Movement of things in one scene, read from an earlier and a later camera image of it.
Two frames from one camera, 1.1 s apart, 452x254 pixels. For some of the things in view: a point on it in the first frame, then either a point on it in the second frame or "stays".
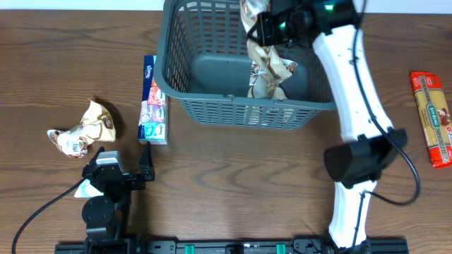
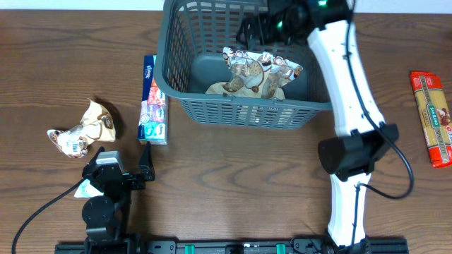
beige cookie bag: [266, 67] -> [244, 92]
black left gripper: [145, 168] stays
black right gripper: [268, 29] stays
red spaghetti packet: [436, 116] stays
